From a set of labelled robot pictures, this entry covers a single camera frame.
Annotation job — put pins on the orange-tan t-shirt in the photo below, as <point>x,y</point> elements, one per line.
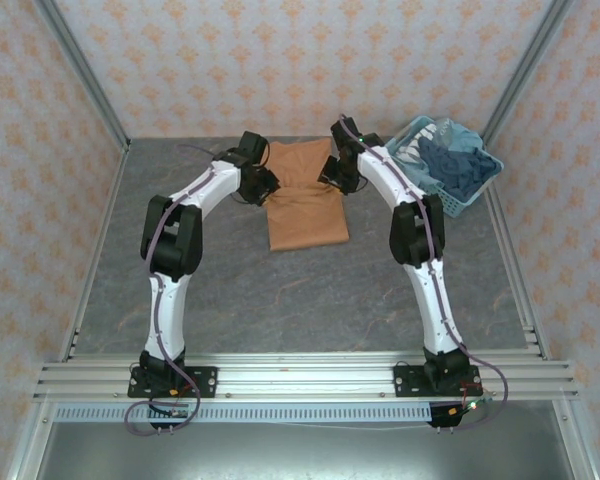
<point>305,225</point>

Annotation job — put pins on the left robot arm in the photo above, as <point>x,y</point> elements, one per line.
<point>170,240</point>

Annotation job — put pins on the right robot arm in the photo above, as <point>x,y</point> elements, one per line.
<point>417,235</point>

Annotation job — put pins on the white striped garment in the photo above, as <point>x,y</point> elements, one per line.
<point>417,142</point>

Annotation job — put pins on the light blue plastic basket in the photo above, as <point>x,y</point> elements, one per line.
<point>455,205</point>

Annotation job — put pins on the light blue t-shirt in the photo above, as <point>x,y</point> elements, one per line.
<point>462,132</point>

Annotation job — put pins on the small circuit board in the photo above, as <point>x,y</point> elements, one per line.
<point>472,404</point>
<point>172,412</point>

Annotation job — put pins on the metal lower panel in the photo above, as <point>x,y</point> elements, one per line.
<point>300,452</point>

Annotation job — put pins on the aluminium side rail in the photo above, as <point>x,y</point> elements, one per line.
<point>515,275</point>
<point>97,250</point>

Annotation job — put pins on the aluminium mounting rail beam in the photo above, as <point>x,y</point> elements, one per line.
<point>305,380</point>

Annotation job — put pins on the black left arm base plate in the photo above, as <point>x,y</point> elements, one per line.
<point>205,382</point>

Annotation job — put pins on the aluminium frame post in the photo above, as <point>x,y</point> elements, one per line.
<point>525,65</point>
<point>87,75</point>

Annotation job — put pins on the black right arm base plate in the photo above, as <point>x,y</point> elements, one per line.
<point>405,382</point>

